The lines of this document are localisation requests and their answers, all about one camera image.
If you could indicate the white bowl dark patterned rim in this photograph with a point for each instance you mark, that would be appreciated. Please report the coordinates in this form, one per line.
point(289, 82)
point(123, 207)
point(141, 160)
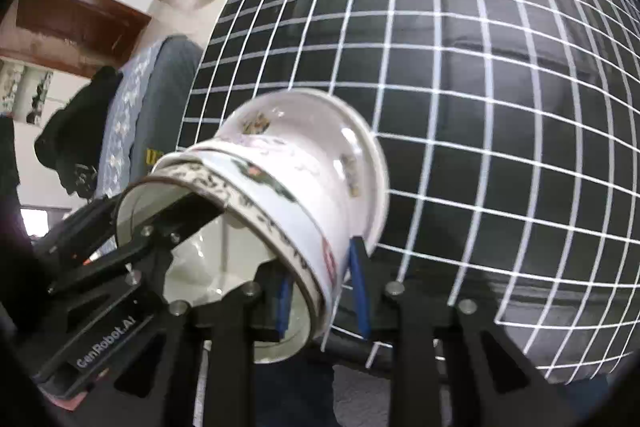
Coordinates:
point(225, 267)

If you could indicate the wall poster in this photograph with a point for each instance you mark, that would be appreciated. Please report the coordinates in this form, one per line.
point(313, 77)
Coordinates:
point(25, 92)

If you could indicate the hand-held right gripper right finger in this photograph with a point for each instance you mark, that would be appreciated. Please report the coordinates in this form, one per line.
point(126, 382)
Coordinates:
point(360, 292)

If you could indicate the grey floral bedding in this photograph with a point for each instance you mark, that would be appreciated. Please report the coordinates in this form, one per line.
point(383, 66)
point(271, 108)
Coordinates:
point(170, 107)

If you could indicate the black garment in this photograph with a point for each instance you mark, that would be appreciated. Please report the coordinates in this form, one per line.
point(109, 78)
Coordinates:
point(80, 132)

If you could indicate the white floral ceramic bowl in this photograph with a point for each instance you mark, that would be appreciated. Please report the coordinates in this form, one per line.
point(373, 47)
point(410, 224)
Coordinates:
point(300, 132)

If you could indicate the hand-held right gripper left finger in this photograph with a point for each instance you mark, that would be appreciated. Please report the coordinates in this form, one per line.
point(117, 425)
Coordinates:
point(283, 307)

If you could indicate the black white checked tablecloth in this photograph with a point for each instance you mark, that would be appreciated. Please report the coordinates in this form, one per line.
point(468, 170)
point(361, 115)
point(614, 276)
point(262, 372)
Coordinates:
point(500, 107)

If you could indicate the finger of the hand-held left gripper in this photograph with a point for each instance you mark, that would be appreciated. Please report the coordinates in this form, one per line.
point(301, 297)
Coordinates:
point(190, 217)
point(80, 237)

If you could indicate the blue-grey floral quilted sofa cover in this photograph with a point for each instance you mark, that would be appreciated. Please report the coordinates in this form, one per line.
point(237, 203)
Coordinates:
point(125, 117)

